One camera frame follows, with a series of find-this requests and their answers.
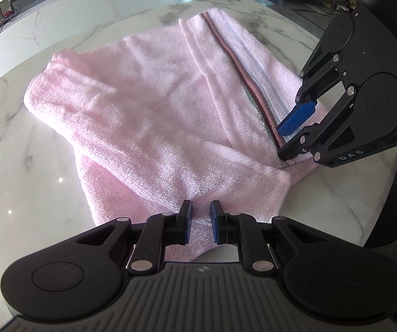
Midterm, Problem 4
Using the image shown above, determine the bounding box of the pink terry towel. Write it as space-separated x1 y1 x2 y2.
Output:
24 8 315 261

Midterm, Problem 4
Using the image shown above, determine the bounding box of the light blue stool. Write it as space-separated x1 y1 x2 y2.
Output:
253 0 274 8

